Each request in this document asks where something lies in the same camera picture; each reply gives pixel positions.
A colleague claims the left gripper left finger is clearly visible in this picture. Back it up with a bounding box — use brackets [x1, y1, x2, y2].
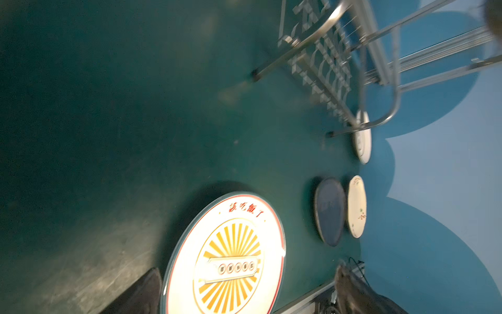
[101, 268, 162, 314]

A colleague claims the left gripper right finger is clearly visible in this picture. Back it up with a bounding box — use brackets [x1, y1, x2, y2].
[334, 264, 407, 314]

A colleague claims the white plate orange sunburst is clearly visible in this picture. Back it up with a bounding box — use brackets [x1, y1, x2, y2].
[159, 191, 286, 313]

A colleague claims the chrome two-tier dish rack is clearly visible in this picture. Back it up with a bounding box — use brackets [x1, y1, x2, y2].
[251, 1, 500, 137]

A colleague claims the cream floral plate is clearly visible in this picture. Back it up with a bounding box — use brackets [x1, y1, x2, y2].
[346, 175, 367, 238]

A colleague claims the dark blue round plate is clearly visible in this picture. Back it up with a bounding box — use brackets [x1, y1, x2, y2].
[313, 177, 346, 247]

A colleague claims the white plate black ring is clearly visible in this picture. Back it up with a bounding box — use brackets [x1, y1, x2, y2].
[352, 109, 372, 165]

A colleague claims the right aluminium frame post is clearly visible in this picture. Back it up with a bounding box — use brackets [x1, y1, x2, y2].
[364, 25, 495, 85]

